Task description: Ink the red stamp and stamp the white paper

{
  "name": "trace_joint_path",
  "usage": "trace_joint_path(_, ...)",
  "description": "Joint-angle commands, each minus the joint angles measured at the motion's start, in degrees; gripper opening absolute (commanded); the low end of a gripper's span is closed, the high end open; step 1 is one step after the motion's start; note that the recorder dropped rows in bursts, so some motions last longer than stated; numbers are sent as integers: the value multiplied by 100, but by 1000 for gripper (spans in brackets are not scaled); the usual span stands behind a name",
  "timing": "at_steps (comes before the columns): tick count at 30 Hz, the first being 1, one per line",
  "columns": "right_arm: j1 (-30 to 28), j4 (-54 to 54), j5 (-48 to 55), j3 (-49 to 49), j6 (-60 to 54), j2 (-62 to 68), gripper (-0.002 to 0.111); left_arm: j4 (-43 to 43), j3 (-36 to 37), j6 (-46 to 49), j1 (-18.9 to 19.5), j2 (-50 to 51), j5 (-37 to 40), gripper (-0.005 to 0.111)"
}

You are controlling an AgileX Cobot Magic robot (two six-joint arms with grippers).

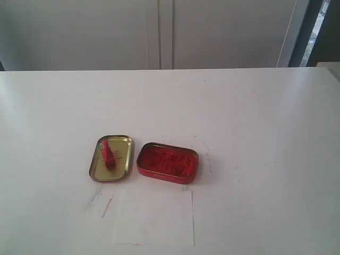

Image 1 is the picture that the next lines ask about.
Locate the beige side table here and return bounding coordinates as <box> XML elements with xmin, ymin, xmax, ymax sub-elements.
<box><xmin>317</xmin><ymin>62</ymin><xmax>340</xmax><ymax>81</ymax></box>

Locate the white paper sheet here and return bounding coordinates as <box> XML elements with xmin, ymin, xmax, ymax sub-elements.
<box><xmin>113</xmin><ymin>189</ymin><xmax>194</xmax><ymax>246</ymax></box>

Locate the red stamp block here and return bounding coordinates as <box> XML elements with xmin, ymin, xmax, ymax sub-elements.
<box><xmin>101</xmin><ymin>140</ymin><xmax>116</xmax><ymax>169</ymax></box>

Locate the gold tin lid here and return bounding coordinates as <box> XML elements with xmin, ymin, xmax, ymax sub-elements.
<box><xmin>89</xmin><ymin>135</ymin><xmax>134</xmax><ymax>183</ymax></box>

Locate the red ink tin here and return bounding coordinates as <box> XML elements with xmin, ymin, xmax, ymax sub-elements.
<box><xmin>137</xmin><ymin>142</ymin><xmax>199</xmax><ymax>184</ymax></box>

